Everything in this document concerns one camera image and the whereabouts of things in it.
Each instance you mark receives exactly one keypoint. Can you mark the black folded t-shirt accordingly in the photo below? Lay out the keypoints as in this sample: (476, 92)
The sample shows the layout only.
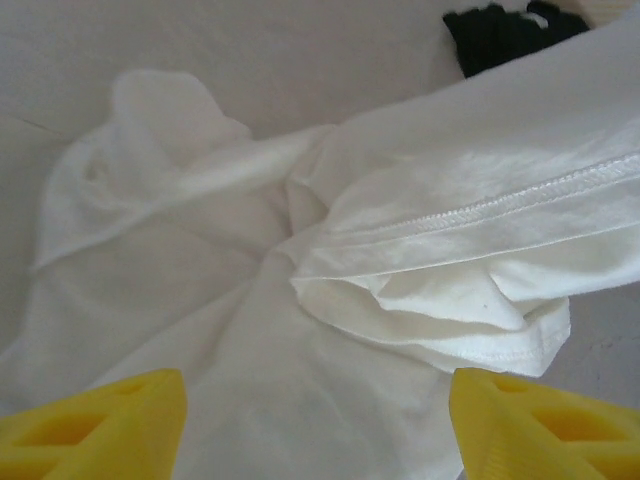
(495, 35)

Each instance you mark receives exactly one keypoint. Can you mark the white t-shirt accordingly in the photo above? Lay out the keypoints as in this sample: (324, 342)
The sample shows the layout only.
(310, 280)

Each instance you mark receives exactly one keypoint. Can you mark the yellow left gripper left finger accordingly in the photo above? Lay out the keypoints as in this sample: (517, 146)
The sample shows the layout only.
(100, 430)

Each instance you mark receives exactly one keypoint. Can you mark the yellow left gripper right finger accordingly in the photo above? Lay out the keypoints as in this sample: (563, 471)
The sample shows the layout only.
(540, 440)

